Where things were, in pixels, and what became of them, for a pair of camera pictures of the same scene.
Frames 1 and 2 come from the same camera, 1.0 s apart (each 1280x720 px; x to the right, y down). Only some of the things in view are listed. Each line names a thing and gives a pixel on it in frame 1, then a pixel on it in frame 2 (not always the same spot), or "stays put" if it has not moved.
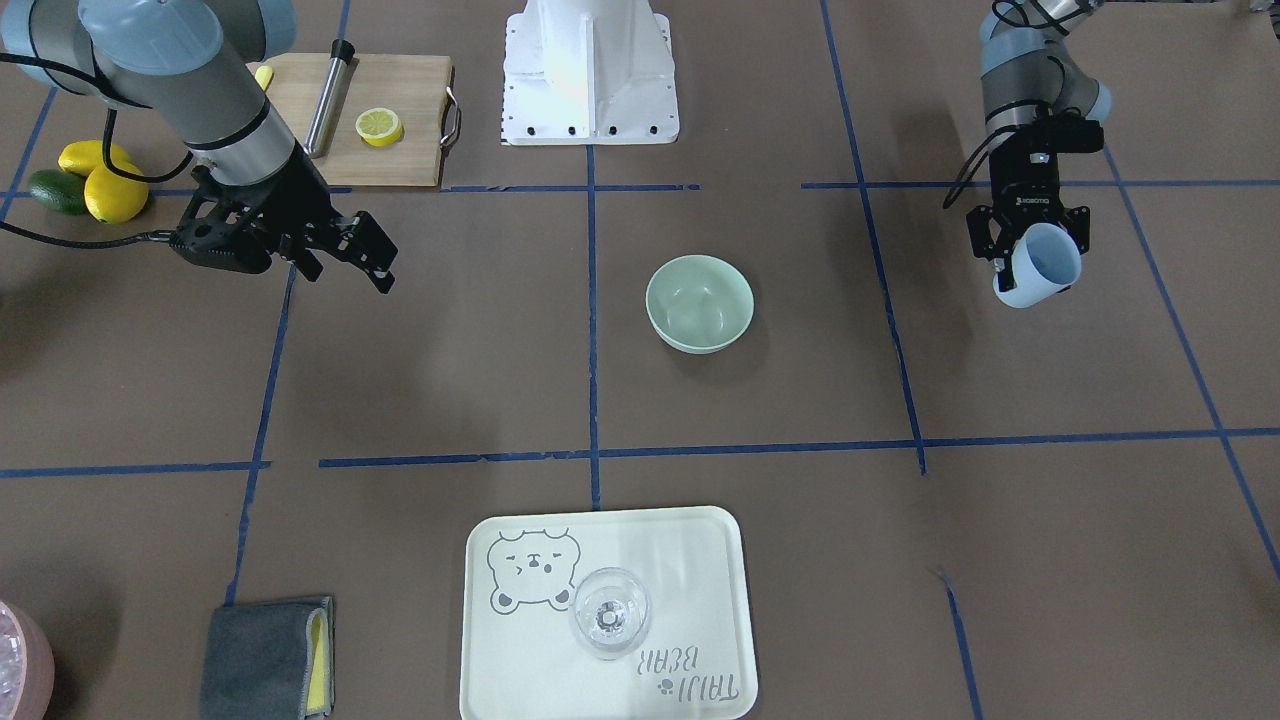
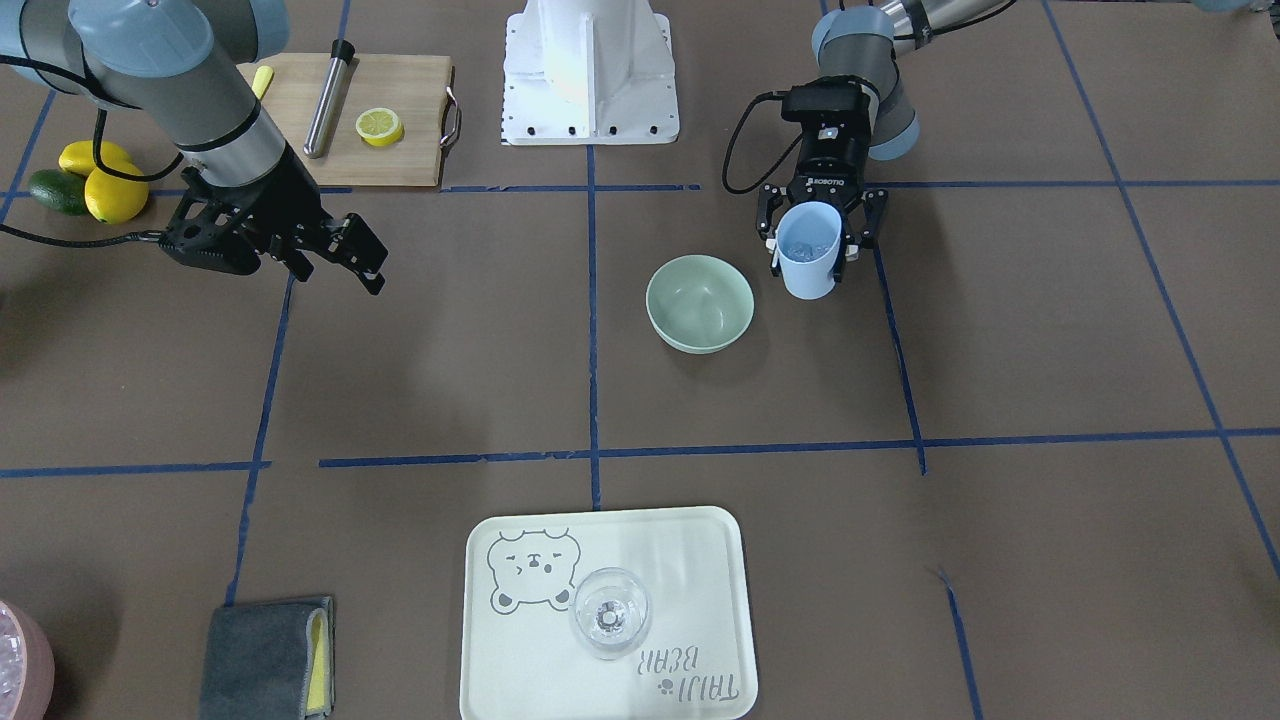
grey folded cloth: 271,661 stays put
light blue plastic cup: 1046,260 → 808,238
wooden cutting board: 389,127 stays put
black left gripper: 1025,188 → 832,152
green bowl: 700,304 stays put
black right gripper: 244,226 stays put
